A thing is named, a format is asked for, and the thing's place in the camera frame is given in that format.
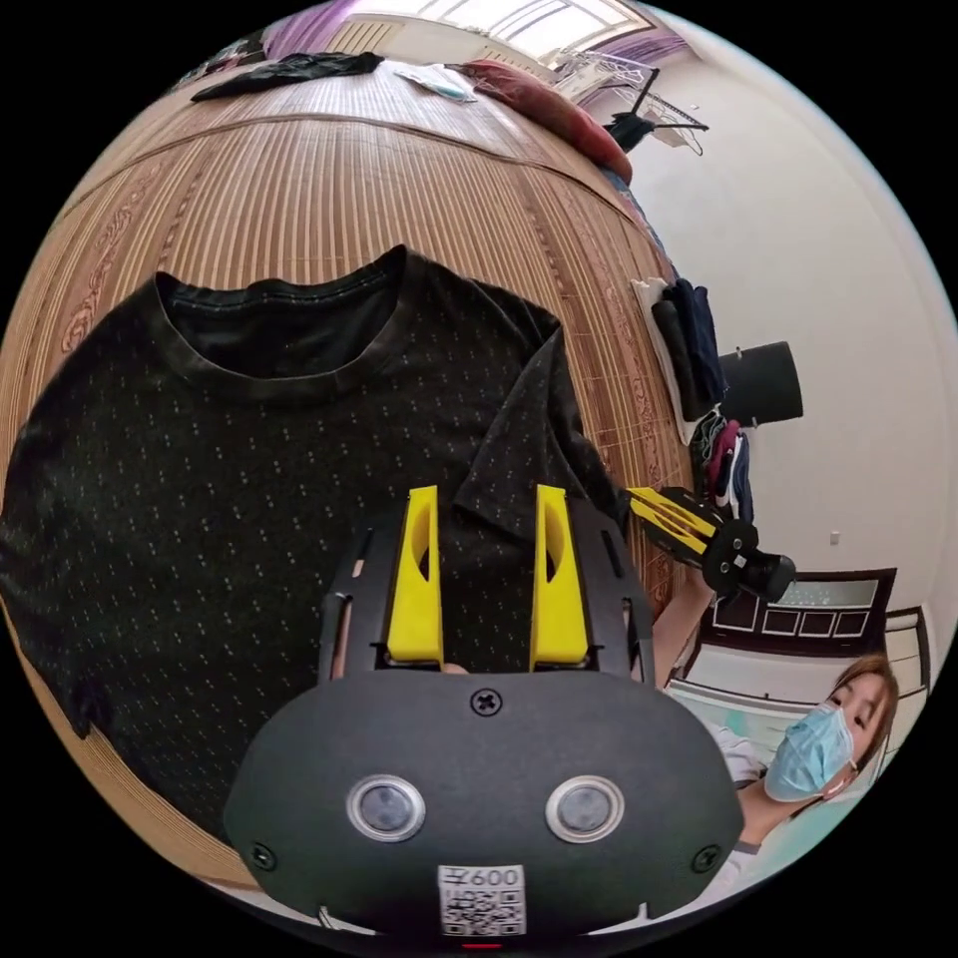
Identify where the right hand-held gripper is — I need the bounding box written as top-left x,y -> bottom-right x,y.
623,486 -> 798,600

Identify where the light blue and white cloth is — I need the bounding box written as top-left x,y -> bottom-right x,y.
391,62 -> 480,104

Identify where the red cushion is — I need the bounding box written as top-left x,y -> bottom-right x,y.
454,59 -> 636,183

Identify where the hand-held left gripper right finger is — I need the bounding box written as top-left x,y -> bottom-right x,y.
529,484 -> 591,668

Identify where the person's body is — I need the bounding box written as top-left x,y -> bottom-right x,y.
664,649 -> 901,903

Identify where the purple curtain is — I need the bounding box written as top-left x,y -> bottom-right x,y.
261,0 -> 379,63

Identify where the black dotted short-sleeved t-shirt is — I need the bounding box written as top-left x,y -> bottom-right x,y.
0,242 -> 636,851

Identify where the window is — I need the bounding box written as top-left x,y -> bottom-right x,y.
418,0 -> 627,48

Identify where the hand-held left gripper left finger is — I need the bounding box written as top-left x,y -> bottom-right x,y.
386,484 -> 444,666

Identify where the pile of clothes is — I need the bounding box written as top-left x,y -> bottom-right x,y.
632,274 -> 758,527

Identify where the bed with woven mat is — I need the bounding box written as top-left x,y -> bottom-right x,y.
0,50 -> 721,896

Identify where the black round stool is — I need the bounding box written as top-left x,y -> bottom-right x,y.
717,340 -> 806,432

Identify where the dark wooden cupboard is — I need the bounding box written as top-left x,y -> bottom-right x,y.
709,567 -> 899,662

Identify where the clothes rack with hangers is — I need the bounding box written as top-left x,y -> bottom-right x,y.
553,50 -> 711,160

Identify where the dark garment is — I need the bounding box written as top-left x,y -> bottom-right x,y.
190,50 -> 387,103

